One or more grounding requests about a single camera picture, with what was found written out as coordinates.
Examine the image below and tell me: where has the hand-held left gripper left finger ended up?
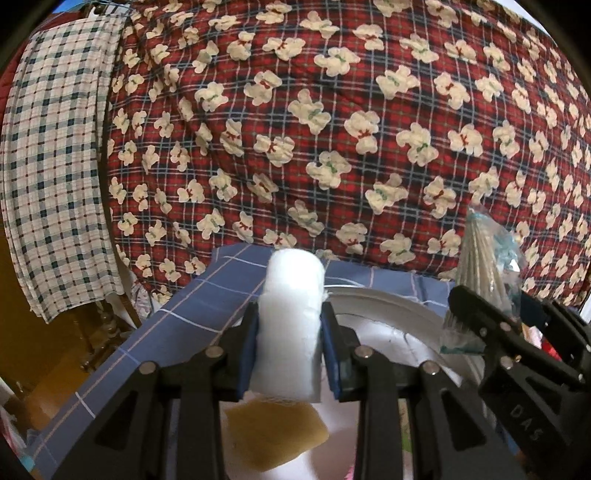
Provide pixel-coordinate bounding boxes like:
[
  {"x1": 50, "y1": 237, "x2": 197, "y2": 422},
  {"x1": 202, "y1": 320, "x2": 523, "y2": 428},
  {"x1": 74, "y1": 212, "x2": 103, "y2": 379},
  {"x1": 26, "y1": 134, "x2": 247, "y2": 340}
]
[{"x1": 51, "y1": 302, "x2": 259, "y2": 480}]

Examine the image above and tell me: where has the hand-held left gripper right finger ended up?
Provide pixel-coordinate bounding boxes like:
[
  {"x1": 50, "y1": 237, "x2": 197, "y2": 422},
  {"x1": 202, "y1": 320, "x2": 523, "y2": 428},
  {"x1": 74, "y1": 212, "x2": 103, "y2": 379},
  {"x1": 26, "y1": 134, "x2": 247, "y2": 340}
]
[{"x1": 321, "y1": 302, "x2": 527, "y2": 480}]

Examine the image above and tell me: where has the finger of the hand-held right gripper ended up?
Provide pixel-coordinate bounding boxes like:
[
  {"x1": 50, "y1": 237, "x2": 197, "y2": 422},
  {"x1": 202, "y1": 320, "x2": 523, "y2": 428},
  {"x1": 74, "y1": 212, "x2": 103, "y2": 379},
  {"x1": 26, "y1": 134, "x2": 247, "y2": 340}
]
[
  {"x1": 448, "y1": 285, "x2": 581, "y2": 466},
  {"x1": 521, "y1": 294, "x2": 591, "y2": 370}
]

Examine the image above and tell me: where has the white gauze roll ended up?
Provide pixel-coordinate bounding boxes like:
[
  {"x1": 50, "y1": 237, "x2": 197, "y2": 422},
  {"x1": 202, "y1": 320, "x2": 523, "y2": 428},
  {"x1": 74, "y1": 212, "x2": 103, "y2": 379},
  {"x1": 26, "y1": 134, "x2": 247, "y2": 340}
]
[{"x1": 249, "y1": 249, "x2": 326, "y2": 402}]

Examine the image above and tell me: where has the round metal tin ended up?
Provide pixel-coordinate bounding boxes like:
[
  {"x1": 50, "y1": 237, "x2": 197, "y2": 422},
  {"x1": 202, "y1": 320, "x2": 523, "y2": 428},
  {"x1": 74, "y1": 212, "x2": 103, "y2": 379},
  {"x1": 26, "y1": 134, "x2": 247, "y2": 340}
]
[{"x1": 222, "y1": 286, "x2": 485, "y2": 480}]

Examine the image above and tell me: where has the yellow sponge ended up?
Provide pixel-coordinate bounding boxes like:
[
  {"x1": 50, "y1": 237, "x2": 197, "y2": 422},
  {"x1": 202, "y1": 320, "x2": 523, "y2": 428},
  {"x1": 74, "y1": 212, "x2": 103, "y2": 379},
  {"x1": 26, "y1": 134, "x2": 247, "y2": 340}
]
[{"x1": 226, "y1": 401, "x2": 331, "y2": 472}]

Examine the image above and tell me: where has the clear bag of cotton swabs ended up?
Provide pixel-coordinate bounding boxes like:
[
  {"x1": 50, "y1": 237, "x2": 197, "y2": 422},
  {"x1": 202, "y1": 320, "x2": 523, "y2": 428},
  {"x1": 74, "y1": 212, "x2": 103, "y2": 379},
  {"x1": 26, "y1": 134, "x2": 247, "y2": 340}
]
[{"x1": 438, "y1": 205, "x2": 525, "y2": 356}]

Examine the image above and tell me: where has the blue plaid bedsheet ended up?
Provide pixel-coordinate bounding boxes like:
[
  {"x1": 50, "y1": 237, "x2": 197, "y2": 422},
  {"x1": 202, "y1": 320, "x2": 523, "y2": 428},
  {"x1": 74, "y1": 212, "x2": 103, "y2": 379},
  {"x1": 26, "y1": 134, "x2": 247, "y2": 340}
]
[{"x1": 28, "y1": 244, "x2": 462, "y2": 480}]

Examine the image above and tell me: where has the brown wooden furniture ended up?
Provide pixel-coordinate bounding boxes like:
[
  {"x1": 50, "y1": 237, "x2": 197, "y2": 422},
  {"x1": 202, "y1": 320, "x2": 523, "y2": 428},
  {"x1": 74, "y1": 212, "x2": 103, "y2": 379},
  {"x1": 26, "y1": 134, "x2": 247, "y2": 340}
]
[{"x1": 0, "y1": 222, "x2": 139, "y2": 416}]

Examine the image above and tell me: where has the red plaid bear-print blanket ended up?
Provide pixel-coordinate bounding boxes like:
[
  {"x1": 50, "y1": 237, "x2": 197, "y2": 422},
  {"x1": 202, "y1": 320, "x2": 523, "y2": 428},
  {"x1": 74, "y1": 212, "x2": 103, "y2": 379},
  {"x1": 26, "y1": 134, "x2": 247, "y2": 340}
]
[{"x1": 99, "y1": 0, "x2": 591, "y2": 301}]

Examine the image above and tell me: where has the white green checked cloth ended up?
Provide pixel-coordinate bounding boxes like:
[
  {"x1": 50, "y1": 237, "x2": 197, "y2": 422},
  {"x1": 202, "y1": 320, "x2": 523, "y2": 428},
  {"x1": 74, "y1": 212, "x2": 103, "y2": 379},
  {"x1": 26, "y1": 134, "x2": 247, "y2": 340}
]
[{"x1": 0, "y1": 18, "x2": 127, "y2": 324}]

